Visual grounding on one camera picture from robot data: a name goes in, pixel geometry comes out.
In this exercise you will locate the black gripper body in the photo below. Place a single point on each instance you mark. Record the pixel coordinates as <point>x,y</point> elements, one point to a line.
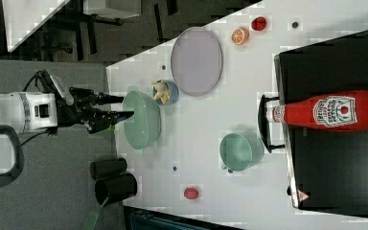
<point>82,111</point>

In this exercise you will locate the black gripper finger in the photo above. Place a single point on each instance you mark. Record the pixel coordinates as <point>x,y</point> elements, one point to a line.
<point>108,99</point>
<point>117,117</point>

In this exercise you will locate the red ketchup bottle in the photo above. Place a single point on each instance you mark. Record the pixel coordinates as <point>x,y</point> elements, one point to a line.
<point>341,112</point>

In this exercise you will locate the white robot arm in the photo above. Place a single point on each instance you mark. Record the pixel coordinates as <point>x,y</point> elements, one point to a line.
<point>34,111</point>

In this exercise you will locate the black oven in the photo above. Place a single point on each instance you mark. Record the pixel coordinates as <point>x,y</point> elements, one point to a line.
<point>330,169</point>

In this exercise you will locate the large green bowl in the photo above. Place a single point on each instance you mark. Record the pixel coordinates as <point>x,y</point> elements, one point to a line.
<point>143,128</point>

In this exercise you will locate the peeled banana toy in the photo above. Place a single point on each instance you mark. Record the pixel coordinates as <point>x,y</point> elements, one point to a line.
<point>162,91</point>

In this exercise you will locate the black cylinder upper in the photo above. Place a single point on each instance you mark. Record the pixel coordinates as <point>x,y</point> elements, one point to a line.
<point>106,168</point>

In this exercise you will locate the black cylinder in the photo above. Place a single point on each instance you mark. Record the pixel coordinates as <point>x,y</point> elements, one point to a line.
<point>115,189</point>
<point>106,168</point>

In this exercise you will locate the small blue bowl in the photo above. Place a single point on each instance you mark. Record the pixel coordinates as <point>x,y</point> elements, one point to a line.
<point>174,93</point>

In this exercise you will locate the black cylinder lower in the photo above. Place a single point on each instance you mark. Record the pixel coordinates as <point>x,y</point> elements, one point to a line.
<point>115,189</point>

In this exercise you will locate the purple oval plate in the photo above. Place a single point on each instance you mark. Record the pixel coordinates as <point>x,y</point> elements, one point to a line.
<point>196,61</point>

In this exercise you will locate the small red fruit toy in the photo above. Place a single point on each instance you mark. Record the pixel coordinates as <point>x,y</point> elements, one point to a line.
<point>191,193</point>

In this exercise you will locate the white side table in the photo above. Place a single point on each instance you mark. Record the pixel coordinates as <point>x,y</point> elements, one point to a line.
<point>23,17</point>

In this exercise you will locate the green mug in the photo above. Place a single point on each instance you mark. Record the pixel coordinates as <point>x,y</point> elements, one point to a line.
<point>240,151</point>

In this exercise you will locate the orange slice toy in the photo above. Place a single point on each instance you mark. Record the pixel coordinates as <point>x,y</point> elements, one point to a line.
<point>240,36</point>

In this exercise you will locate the dark red fruit toy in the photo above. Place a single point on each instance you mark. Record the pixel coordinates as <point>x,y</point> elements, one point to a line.
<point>259,24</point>

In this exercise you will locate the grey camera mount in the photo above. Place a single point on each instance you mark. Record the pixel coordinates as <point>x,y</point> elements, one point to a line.
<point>61,90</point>

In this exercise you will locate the grey oval ring frame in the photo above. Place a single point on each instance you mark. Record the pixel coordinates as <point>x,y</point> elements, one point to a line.
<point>11,156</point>

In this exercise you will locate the black oven door handle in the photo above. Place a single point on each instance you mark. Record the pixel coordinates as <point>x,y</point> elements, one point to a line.
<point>263,124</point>

